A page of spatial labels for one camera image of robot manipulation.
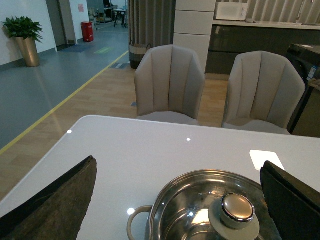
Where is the right beige upholstered chair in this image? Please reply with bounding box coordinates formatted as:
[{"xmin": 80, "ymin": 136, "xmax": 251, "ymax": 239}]
[{"xmin": 221, "ymin": 51, "xmax": 305, "ymax": 135}]

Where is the white microwave oven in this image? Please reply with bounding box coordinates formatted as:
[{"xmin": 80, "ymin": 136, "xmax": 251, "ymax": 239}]
[{"xmin": 214, "ymin": 2, "xmax": 249, "ymax": 21}]

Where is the black washing machine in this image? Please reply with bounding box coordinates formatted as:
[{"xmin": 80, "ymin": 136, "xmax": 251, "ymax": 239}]
[{"xmin": 286, "ymin": 43, "xmax": 320, "ymax": 137}]

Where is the glass pot lid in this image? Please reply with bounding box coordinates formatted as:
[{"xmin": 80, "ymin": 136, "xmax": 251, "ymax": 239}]
[{"xmin": 149, "ymin": 169, "xmax": 283, "ymax": 240}]

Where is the green potted plant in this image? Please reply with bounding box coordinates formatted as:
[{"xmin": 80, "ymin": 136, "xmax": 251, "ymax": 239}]
[{"xmin": 2, "ymin": 16, "xmax": 43, "ymax": 43}]

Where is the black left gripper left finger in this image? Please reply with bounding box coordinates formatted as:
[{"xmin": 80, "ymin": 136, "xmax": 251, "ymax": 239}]
[{"xmin": 0, "ymin": 156, "xmax": 97, "ymax": 240}]

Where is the dark kitchen counter cabinet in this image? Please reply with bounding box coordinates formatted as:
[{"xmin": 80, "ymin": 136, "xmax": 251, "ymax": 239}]
[{"xmin": 205, "ymin": 22, "xmax": 320, "ymax": 75}]

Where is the beige upholstered chair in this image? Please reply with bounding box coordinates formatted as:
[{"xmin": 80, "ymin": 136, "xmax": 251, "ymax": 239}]
[
  {"xmin": 134, "ymin": 44, "xmax": 205, "ymax": 126},
  {"xmin": 221, "ymin": 51, "xmax": 305, "ymax": 135}
]

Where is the white pillar cabinet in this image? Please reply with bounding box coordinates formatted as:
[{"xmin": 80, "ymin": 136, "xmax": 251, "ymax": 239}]
[{"xmin": 173, "ymin": 0, "xmax": 216, "ymax": 71}]

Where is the white electric cooking pot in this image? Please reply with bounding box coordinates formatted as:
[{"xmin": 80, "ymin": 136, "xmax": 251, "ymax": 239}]
[{"xmin": 126, "ymin": 169, "xmax": 283, "ymax": 240}]

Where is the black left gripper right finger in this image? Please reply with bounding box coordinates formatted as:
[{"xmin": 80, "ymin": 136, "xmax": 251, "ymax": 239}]
[{"xmin": 260, "ymin": 160, "xmax": 320, "ymax": 240}]

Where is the woven basket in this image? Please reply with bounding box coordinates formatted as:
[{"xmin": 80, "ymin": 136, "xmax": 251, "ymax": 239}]
[{"xmin": 129, "ymin": 40, "xmax": 151, "ymax": 70}]

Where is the left beige upholstered chair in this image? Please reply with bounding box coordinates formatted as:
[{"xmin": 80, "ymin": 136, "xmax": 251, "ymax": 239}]
[{"xmin": 134, "ymin": 44, "xmax": 205, "ymax": 126}]

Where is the gold plant pot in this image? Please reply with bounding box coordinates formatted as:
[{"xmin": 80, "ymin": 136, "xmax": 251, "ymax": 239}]
[{"xmin": 15, "ymin": 37, "xmax": 40, "ymax": 67}]

